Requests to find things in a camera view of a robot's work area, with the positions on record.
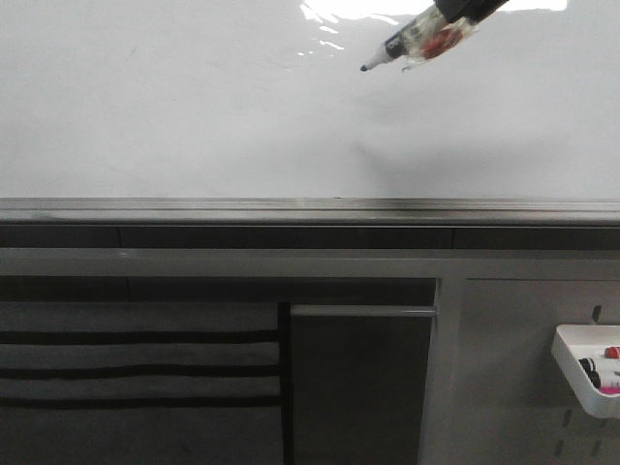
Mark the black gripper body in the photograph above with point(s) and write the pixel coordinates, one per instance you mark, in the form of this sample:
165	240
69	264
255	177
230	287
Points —
474	10

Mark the black dry-erase marker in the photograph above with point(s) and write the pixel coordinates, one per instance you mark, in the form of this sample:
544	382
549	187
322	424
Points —
427	36

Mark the white whiteboard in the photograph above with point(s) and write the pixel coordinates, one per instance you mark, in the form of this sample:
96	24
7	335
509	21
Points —
266	99

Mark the white plastic marker tray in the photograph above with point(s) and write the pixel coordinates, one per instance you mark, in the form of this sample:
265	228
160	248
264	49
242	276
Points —
572	342

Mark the red capped marker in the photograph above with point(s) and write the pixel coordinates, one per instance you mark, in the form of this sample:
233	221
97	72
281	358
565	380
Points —
612	352

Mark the black capped marker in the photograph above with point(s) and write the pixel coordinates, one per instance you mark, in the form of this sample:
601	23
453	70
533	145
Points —
600	365

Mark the dark grey panel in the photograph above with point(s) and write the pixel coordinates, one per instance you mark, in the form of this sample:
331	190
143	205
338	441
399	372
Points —
359	383

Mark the pink capped marker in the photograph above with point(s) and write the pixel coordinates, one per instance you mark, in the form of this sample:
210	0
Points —
606	382

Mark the grey striped fabric organizer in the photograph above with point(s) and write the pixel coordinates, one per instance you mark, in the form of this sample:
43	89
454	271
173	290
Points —
144	383

